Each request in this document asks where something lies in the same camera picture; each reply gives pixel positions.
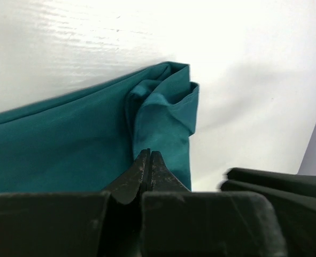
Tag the teal cloth napkin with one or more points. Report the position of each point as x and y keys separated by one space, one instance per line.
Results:
x=84 y=140

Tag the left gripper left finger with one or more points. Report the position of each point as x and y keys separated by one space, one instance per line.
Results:
x=130 y=185

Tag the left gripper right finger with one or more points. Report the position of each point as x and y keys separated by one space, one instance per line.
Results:
x=160 y=178

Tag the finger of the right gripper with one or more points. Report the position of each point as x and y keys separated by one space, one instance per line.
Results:
x=293 y=198

